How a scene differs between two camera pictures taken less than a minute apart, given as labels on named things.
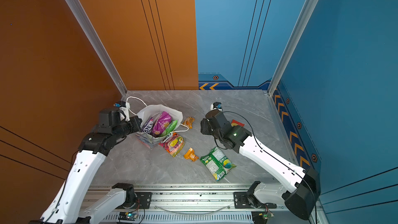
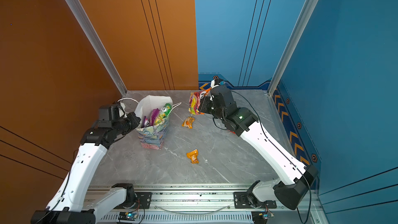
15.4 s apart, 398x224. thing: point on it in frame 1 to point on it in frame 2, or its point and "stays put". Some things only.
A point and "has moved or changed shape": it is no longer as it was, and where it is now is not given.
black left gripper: (136, 124) stays put
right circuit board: (261, 217) stays put
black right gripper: (204, 125) to (204, 108)
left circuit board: (127, 215) stays put
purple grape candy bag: (162, 122) to (155, 112)
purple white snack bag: (148, 125) has moved or changed shape
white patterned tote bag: (144, 112) has moved or changed shape
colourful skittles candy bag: (173, 144) to (194, 101)
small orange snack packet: (188, 122) stays put
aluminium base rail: (204, 204) stays put
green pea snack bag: (217, 164) to (164, 112)
